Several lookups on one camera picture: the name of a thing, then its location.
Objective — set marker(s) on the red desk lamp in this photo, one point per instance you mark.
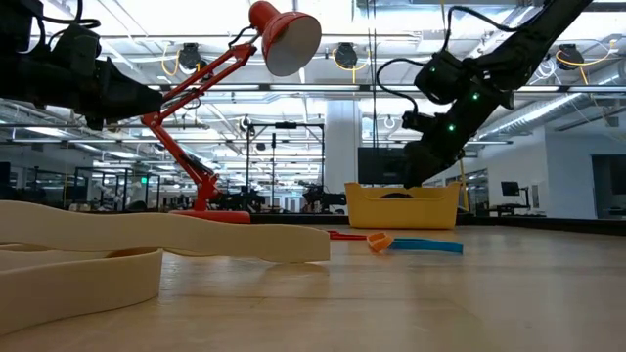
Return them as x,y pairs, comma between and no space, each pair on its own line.
288,39

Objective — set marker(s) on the wide beige rubber band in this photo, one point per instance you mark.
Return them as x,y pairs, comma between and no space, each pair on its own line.
73,288
195,234

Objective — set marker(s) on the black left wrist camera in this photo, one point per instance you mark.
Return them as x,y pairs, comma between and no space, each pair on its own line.
76,46

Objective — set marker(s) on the tall black equipment box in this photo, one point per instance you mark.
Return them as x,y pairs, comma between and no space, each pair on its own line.
379,166

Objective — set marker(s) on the yellow plastic bin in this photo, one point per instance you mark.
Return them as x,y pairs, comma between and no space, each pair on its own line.
401,212

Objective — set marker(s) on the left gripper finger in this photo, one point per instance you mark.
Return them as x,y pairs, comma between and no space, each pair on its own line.
127,98

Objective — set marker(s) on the orange rubber band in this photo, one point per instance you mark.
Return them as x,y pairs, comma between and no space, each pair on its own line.
381,244

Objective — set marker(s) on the black background stand frame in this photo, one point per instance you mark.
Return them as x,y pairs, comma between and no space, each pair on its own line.
285,125

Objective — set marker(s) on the black computer monitor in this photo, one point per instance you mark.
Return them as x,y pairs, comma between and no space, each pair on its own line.
510,189

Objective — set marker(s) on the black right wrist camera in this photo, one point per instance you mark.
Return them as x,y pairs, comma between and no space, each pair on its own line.
415,122

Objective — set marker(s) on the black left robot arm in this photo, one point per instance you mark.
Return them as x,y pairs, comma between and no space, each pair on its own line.
19,73

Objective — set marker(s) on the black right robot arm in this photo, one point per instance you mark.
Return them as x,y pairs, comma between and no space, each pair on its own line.
513,54

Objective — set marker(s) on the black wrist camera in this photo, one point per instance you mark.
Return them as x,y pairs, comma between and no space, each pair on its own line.
76,46
415,122

